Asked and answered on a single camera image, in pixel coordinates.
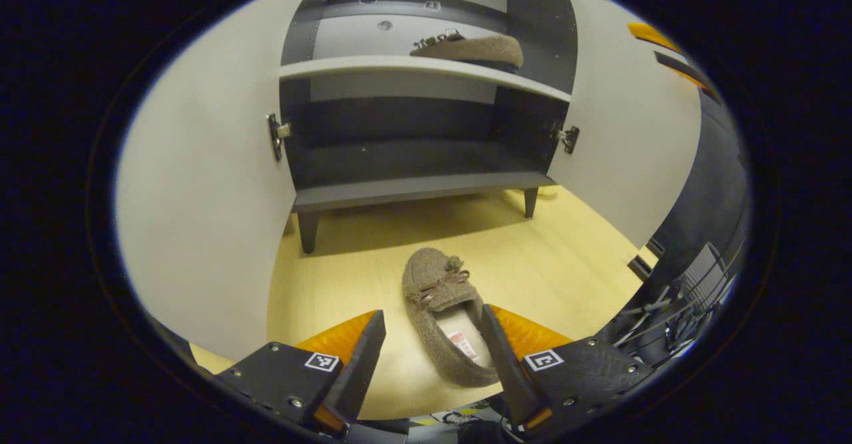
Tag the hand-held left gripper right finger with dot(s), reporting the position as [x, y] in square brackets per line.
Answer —
[502, 364]

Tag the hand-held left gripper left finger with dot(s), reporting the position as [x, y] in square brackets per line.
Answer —
[363, 364]

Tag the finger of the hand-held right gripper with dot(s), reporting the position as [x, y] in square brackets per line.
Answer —
[649, 31]
[679, 66]

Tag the white shoe cabinet door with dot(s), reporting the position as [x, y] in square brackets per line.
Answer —
[213, 164]
[632, 131]

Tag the brown fuzzy shoe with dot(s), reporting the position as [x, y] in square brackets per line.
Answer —
[432, 277]
[479, 50]

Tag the white shoe cabinet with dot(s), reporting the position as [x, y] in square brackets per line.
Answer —
[399, 194]

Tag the dark quilted cloth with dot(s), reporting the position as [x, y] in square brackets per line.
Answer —
[712, 178]

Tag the grey metal frame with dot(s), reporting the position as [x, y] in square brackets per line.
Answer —
[699, 274]

